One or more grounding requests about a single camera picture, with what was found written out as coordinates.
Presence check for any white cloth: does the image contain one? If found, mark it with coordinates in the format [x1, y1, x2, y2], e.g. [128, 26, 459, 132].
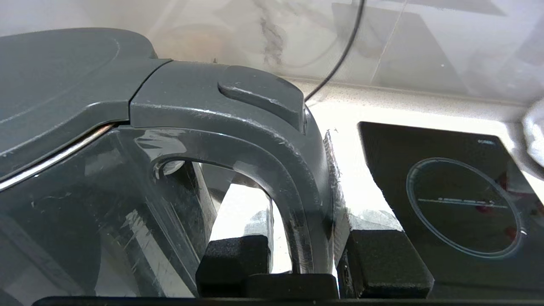
[522, 99, 544, 169]

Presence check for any black induction cooktop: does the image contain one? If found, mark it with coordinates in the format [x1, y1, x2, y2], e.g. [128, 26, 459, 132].
[358, 122, 544, 299]

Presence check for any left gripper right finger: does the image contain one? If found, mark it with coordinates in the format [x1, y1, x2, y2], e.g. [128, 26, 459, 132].
[324, 130, 435, 299]

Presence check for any grey glass electric kettle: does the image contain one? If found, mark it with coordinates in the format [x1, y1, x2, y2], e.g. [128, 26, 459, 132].
[0, 28, 334, 306]

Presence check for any black cable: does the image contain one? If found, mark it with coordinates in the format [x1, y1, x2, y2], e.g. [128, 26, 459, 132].
[304, 0, 366, 102]

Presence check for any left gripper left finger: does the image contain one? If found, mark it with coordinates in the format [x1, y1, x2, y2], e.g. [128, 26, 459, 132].
[195, 200, 275, 298]

